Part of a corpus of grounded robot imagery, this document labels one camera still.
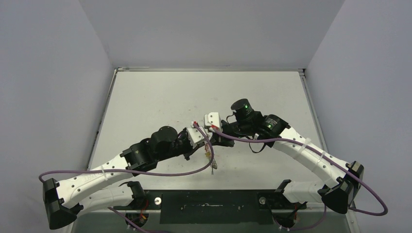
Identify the metal ring disc with keyrings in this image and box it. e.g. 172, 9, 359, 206
205, 145, 218, 175

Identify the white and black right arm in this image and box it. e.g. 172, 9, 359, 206
204, 99, 364, 214

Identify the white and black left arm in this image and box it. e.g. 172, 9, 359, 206
38, 122, 212, 230

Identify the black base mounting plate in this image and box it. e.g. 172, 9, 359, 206
115, 190, 307, 225

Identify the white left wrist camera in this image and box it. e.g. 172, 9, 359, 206
187, 121, 207, 148

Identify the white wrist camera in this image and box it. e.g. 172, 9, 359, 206
204, 112, 222, 132
187, 121, 207, 148

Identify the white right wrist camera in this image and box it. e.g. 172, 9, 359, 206
204, 112, 222, 132

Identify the aluminium frame rail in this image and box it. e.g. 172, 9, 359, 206
66, 189, 357, 214

